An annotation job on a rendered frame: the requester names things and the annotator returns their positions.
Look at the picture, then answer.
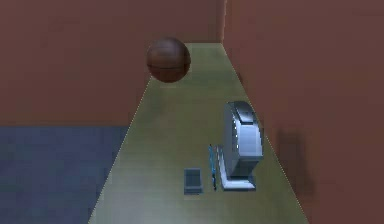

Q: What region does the blue thin card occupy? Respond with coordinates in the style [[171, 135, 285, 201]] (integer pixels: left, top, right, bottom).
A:
[[208, 143, 218, 191]]

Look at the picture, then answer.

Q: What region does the olive green table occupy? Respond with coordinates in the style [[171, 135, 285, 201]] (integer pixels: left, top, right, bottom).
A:
[[87, 42, 311, 224]]

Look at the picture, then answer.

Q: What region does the brown basketball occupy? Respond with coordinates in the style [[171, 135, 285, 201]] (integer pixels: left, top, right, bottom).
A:
[[146, 36, 192, 84]]

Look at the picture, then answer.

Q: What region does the silver grey curved appliance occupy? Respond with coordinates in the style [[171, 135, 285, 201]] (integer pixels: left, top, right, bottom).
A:
[[218, 100, 264, 192]]

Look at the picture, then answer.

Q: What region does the small grey blue box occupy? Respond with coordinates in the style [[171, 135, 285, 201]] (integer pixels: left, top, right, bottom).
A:
[[183, 168, 203, 195]]

